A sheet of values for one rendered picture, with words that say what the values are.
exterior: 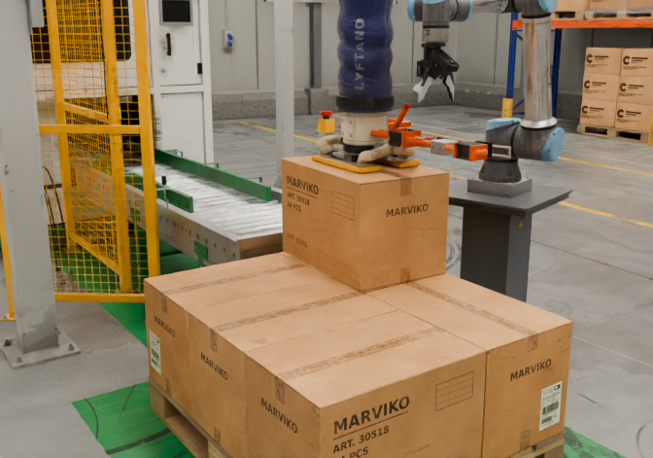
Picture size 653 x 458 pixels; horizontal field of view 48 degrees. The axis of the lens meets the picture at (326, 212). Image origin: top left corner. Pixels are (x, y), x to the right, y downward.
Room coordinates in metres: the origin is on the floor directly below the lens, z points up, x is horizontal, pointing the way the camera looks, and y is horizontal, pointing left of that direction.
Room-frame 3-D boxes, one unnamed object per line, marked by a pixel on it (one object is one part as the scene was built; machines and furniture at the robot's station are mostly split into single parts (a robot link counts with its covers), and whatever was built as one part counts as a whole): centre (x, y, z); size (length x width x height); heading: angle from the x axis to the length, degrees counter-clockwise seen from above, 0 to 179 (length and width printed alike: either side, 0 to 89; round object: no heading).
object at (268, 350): (2.45, -0.05, 0.34); 1.20 x 1.00 x 0.40; 35
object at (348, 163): (2.84, -0.07, 0.97); 0.34 x 0.10 x 0.05; 33
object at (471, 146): (2.38, -0.47, 1.08); 0.08 x 0.07 x 0.05; 33
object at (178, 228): (3.95, 1.02, 0.50); 2.31 x 0.05 x 0.19; 35
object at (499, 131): (3.27, -0.79, 0.99); 0.17 x 0.15 x 0.18; 47
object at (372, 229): (2.87, -0.14, 0.74); 0.60 x 0.40 x 0.40; 31
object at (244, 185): (4.58, 0.73, 0.60); 1.60 x 0.10 x 0.09; 35
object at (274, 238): (3.18, 0.09, 0.58); 0.70 x 0.03 x 0.06; 125
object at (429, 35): (2.56, -0.37, 1.44); 0.10 x 0.09 x 0.05; 122
